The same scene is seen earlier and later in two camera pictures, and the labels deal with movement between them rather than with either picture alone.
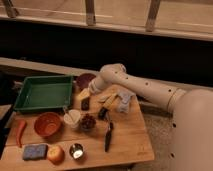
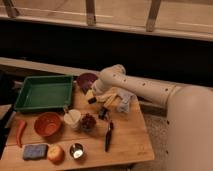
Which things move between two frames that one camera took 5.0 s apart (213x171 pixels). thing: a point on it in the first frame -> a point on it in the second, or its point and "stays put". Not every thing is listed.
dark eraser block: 85,104 -> 92,100
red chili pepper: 20,129 stays put
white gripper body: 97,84 stays put
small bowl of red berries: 88,122 stays put
